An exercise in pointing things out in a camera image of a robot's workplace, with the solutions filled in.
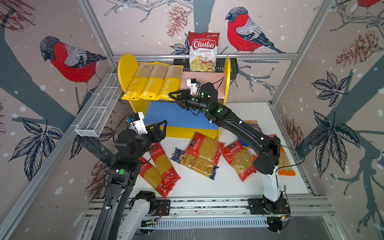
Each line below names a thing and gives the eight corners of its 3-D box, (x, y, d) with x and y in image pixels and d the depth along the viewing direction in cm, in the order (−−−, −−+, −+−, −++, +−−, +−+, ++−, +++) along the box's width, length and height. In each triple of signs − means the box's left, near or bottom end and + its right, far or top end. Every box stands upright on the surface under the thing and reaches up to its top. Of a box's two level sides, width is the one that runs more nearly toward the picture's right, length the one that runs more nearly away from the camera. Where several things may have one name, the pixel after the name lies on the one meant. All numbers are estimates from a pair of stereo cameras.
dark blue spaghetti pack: (169, 159, 92) (169, 157, 90) (176, 148, 97) (176, 146, 95) (213, 180, 84) (214, 178, 82) (218, 167, 89) (219, 165, 87)
